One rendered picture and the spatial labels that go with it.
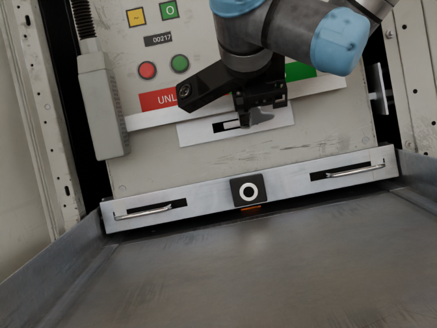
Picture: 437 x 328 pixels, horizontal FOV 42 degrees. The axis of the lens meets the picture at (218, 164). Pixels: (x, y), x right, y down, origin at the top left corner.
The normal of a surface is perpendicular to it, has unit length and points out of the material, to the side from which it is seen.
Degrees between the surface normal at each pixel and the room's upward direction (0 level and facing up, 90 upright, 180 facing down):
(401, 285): 0
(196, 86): 62
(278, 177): 90
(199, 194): 90
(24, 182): 90
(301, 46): 116
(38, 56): 90
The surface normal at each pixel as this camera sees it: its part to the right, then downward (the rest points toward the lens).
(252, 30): -0.48, 0.59
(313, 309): -0.20, -0.97
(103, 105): -0.02, 0.10
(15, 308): 0.98, -0.20
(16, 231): 0.94, -0.16
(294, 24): -0.35, 0.09
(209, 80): -0.58, -0.29
